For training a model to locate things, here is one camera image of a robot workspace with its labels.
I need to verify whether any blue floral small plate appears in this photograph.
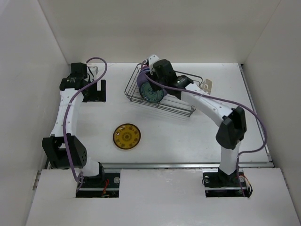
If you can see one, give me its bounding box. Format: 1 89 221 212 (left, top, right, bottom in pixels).
139 81 165 103

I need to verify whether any purple large plate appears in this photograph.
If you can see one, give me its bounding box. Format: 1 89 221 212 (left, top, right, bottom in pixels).
136 73 167 97

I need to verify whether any yellow patterned small plate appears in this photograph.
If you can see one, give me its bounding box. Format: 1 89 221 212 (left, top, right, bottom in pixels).
112 123 141 150

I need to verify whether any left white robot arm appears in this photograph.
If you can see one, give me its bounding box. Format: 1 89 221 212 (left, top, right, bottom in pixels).
42 63 106 187

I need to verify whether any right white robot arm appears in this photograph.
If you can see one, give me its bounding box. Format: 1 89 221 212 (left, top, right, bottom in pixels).
146 55 246 186

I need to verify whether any blue large plate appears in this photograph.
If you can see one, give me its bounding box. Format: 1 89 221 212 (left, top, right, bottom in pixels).
140 67 150 74

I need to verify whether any white cutlery holder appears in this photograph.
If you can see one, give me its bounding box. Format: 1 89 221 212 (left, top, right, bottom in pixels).
199 79 213 95

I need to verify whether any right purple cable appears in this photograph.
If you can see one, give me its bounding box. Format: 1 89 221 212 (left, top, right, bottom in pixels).
141 61 268 197

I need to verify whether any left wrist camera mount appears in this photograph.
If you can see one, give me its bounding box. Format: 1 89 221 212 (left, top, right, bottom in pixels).
87 66 99 76

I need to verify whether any wire dish rack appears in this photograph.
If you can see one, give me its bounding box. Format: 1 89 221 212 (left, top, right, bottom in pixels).
124 64 196 117

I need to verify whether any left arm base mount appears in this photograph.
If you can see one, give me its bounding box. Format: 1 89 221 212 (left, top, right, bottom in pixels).
76 172 120 198

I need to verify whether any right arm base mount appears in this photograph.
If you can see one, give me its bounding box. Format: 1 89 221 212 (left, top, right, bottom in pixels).
202 171 253 198

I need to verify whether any aluminium rail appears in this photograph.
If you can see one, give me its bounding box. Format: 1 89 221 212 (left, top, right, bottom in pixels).
103 161 274 169

